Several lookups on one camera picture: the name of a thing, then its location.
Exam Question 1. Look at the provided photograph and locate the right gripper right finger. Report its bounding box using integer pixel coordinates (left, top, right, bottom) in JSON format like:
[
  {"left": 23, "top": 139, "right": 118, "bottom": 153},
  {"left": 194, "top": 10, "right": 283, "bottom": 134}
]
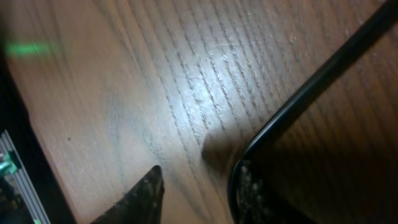
[{"left": 237, "top": 161, "right": 314, "bottom": 224}]

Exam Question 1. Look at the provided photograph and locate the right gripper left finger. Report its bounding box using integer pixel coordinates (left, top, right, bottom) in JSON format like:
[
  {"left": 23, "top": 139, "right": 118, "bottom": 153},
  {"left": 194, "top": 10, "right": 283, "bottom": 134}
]
[{"left": 93, "top": 165, "right": 164, "bottom": 224}]

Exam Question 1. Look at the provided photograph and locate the black usb cable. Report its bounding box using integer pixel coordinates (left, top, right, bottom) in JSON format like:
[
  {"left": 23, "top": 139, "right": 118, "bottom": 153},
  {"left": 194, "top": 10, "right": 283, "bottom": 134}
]
[{"left": 227, "top": 0, "right": 398, "bottom": 224}]

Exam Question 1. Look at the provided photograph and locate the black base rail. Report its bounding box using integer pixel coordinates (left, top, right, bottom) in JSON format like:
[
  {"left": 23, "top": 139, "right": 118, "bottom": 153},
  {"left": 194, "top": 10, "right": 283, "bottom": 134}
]
[{"left": 1, "top": 62, "right": 75, "bottom": 223}]

